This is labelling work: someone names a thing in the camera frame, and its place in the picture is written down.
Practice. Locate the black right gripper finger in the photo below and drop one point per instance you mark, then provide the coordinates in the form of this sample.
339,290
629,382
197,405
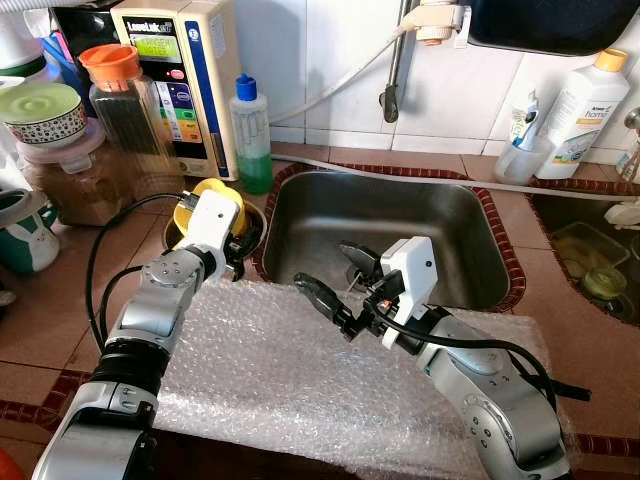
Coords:
362,262
322,298

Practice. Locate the yellow plastic bowl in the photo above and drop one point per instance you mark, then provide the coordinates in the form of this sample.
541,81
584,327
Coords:
236,210

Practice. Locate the stainless steel sink basin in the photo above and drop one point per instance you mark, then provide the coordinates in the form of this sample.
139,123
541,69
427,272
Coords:
400,215
560,210

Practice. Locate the clear bubble wrap sheet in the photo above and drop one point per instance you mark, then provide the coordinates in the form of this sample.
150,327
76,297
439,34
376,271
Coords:
290,370

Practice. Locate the green dish soap bottle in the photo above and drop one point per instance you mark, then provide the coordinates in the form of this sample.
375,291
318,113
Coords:
252,140

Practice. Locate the metal faucet pipe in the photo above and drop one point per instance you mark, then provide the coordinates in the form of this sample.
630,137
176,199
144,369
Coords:
392,95

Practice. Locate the clear plastic cup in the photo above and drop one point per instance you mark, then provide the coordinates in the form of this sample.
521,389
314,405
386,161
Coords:
520,165

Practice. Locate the ribbed glass jar orange lid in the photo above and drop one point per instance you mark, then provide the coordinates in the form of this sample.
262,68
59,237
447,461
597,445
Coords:
125,110

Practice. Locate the cream water ionizer machine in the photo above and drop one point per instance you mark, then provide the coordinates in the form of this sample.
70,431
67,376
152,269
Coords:
190,60

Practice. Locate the clear plastic food container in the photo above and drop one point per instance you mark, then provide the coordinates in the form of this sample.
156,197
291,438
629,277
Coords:
575,245

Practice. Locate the white squeeze tube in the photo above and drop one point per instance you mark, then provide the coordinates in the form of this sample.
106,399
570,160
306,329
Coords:
524,115

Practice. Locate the teal rabbit mug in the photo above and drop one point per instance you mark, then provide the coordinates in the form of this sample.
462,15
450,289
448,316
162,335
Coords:
25,235

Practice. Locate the white sink stopper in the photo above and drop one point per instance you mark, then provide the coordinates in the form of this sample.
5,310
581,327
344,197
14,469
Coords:
622,214

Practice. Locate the round green sink strainer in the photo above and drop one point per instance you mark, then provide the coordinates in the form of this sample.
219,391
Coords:
603,283

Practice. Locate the metal ladle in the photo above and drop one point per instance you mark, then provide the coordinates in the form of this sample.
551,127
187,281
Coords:
632,120

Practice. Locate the patterned bowl green lid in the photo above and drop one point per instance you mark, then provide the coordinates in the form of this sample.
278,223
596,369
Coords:
40,105

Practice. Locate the white faucet water filter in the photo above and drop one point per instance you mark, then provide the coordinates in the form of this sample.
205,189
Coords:
435,20

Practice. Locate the blue plastic item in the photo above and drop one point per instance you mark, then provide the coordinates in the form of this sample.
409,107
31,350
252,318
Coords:
62,62

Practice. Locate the white detergent bottle orange cap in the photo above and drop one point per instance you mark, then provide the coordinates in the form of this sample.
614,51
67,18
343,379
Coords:
580,110

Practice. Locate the black pan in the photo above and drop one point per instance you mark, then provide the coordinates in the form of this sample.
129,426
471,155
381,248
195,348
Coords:
550,25

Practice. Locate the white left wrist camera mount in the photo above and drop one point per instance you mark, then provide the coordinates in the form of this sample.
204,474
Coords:
210,225

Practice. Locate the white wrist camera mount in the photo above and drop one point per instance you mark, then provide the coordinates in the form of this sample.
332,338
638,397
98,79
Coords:
210,225
410,270

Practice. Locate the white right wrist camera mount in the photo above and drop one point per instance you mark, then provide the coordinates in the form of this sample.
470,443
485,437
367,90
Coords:
410,270

